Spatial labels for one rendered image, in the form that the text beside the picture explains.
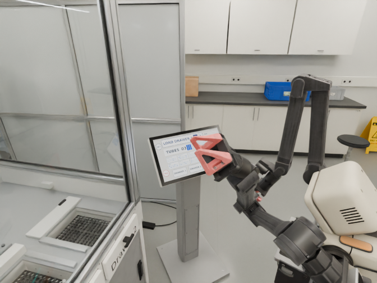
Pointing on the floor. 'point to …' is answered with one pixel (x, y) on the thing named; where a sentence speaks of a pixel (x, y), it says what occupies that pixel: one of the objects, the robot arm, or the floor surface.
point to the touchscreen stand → (190, 242)
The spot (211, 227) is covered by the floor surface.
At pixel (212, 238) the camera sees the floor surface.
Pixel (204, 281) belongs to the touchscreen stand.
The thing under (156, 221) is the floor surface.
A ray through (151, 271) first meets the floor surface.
